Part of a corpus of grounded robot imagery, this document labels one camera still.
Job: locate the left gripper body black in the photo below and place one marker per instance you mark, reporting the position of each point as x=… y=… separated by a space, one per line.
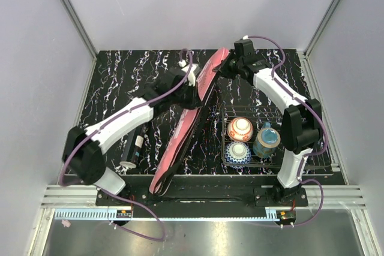
x=186 y=99

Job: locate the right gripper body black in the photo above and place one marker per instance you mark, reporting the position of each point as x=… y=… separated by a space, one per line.
x=231 y=67

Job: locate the pink sport racket bag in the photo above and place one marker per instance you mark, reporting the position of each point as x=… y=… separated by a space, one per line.
x=179 y=142

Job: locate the black shuttlecock tube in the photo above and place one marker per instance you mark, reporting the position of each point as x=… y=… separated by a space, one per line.
x=133 y=148

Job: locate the clear plastic tube lid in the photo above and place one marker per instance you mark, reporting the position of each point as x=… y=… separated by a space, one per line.
x=128 y=165

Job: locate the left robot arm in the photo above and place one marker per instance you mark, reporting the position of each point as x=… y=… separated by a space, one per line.
x=85 y=148

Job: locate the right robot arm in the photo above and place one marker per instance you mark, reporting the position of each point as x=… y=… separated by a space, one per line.
x=265 y=78

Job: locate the red patterned bowl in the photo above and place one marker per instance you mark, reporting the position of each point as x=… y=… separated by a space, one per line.
x=240 y=129

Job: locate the blue patterned bowl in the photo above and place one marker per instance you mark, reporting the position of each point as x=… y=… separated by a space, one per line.
x=237 y=154

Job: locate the blue ceramic cup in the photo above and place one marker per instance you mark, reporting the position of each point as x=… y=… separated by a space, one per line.
x=267 y=140

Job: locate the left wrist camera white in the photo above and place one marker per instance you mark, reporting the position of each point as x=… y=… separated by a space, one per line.
x=191 y=70

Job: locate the black wire dish rack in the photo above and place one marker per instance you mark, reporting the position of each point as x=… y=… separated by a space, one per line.
x=298 y=129

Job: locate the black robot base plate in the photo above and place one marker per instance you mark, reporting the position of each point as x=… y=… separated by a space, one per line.
x=255 y=190

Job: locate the aluminium post right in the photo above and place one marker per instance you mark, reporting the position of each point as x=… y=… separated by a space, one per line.
x=322 y=26

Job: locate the aluminium post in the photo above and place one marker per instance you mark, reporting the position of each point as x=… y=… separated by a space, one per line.
x=69 y=8
x=322 y=26

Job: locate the aluminium frame rail front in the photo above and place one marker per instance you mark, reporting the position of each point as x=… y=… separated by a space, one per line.
x=79 y=203

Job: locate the aluminium post left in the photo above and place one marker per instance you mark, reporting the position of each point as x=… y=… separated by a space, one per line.
x=69 y=8

